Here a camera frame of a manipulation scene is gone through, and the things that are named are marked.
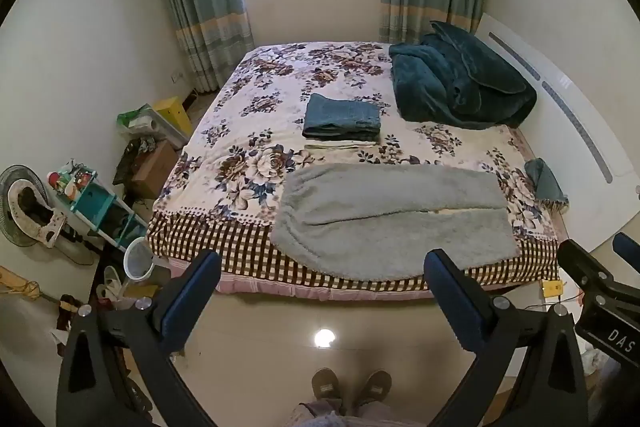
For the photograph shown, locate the yellow broom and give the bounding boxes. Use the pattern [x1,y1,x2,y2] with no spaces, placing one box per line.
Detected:
[0,266,51,303]

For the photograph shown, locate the white shoes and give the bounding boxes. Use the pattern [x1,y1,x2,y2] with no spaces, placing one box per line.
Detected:
[96,265,127,304]

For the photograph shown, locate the white headboard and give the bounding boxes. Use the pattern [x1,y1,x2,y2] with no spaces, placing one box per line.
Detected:
[472,13,640,253]

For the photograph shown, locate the folded cream cloth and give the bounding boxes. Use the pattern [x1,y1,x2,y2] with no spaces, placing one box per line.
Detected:
[304,139,378,152]

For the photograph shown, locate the dark teal blanket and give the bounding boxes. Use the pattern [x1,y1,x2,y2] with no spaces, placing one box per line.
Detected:
[389,21,538,130]

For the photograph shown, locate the teal shelf rack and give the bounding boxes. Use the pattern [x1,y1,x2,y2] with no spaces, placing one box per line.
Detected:
[47,159,148,253]

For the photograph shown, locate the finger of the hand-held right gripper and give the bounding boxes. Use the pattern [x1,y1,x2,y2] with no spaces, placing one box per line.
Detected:
[557,238,626,308]
[612,232,640,265]

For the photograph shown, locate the grey fluffy pants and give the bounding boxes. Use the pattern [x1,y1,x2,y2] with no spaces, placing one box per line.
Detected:
[270,163,521,282]

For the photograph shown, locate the folded blue jeans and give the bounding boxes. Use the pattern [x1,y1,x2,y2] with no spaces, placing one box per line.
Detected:
[301,93,383,142]

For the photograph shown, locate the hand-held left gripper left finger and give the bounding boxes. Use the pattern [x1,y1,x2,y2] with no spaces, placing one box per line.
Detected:
[56,249,223,427]

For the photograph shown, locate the black standing fan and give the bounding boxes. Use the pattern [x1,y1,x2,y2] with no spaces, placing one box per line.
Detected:
[0,164,68,250]

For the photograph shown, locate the bed with floral sheet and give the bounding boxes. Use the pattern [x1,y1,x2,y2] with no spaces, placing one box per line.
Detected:
[146,41,568,303]

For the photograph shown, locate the small teal cloth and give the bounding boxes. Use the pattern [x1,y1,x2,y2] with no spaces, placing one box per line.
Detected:
[524,158,570,210]

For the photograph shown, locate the cardboard box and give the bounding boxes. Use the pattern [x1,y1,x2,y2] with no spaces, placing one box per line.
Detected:
[131,139,180,200]

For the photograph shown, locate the white wire basket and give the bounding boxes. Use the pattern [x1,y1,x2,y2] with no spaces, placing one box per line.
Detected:
[123,237,171,283]

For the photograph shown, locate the brown slipper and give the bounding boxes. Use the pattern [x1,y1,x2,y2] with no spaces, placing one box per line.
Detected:
[311,368,342,414]
[354,369,393,415]

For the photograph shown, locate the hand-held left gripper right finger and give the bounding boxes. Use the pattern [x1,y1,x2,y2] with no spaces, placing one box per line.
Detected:
[422,248,591,427]

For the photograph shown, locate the white plastic bag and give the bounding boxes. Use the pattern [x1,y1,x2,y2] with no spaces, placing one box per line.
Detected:
[116,103,191,148]

